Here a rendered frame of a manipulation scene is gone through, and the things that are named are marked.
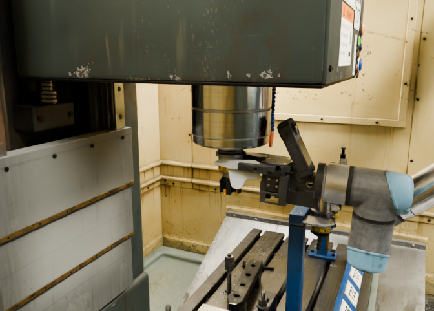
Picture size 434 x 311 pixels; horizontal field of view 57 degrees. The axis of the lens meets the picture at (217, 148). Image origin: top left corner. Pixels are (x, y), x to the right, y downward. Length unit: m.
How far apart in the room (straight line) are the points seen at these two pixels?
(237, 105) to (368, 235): 0.33
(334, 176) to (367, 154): 1.04
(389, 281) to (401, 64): 0.84
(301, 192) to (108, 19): 0.49
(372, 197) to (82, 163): 0.70
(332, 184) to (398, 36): 1.07
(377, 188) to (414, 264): 1.10
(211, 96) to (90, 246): 0.62
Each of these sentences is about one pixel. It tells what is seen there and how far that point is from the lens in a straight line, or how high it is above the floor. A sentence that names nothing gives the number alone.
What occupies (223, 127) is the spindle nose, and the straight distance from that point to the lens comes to 0.74.
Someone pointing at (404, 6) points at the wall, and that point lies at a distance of 1.76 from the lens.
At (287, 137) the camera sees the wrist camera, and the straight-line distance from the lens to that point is 0.76.
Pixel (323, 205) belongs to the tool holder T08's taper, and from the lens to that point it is 1.09.
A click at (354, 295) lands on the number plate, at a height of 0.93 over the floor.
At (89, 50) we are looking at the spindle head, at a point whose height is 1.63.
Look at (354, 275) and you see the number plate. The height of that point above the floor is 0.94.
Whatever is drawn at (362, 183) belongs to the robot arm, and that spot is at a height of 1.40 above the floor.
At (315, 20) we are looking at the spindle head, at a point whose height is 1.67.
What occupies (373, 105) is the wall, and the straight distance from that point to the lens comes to 1.76.
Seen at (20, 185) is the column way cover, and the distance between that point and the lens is 0.97.
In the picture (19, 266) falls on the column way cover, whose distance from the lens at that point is 1.03.
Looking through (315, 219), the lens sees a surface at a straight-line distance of 1.07.
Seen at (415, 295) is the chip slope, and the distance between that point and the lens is 1.76.
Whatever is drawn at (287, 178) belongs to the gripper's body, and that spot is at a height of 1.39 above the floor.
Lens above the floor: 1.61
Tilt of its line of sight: 12 degrees down
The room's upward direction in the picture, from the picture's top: straight up
